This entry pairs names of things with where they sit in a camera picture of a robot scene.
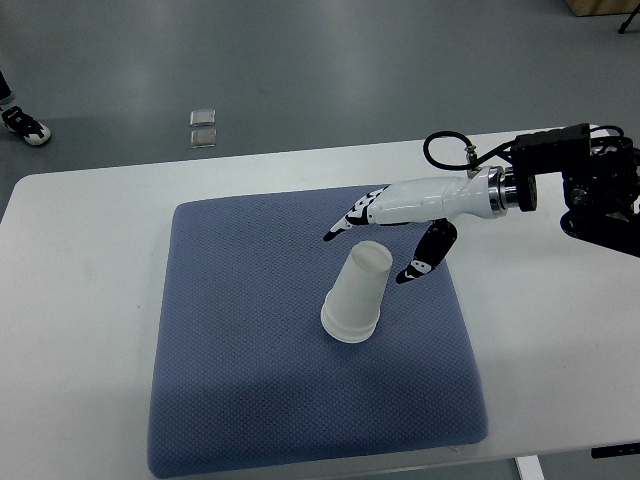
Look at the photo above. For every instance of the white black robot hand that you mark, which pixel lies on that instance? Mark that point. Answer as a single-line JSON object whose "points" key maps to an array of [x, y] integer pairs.
{"points": [[434, 201]]}

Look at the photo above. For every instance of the white paper cup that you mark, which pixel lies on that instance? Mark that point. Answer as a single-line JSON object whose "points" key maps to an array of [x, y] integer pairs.
{"points": [[355, 299], [342, 333]]}

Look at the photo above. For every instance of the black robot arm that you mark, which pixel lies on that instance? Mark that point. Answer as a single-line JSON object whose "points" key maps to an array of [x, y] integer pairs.
{"points": [[600, 181]]}

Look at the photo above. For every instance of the wooden box corner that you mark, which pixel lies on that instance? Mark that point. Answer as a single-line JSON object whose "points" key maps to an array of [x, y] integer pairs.
{"points": [[584, 8]]}

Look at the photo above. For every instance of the lower metal floor plate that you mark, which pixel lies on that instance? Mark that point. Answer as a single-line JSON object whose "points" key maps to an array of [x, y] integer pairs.
{"points": [[203, 138]]}

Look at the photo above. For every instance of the metal floor plate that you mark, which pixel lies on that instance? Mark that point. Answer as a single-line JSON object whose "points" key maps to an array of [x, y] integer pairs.
{"points": [[203, 138], [202, 117]]}

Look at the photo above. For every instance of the black tripod leg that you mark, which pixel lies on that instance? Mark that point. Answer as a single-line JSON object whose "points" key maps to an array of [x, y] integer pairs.
{"points": [[626, 23]]}

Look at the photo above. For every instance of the upper metal floor plate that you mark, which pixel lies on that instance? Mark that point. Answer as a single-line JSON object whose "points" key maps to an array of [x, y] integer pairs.
{"points": [[202, 117]]}

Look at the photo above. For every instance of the blue grey foam cushion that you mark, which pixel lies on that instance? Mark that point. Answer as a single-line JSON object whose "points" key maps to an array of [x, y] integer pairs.
{"points": [[245, 375]]}

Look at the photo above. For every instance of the white table leg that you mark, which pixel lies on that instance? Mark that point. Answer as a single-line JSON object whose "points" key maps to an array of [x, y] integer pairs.
{"points": [[529, 468]]}

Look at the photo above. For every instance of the black table control panel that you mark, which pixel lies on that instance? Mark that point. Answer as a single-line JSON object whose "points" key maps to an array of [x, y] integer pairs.
{"points": [[614, 451]]}

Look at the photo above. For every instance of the black white sneaker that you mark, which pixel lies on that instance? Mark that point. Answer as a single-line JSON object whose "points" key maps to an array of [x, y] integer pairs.
{"points": [[18, 122]]}

